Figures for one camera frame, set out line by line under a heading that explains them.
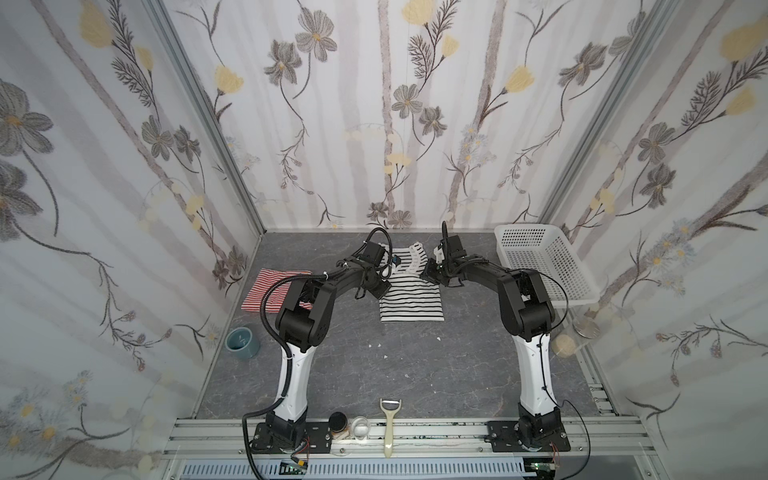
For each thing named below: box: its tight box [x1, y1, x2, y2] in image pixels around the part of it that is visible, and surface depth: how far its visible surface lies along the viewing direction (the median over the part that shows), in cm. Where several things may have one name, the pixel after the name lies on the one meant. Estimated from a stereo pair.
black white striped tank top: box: [379, 242, 445, 322], surface depth 101 cm
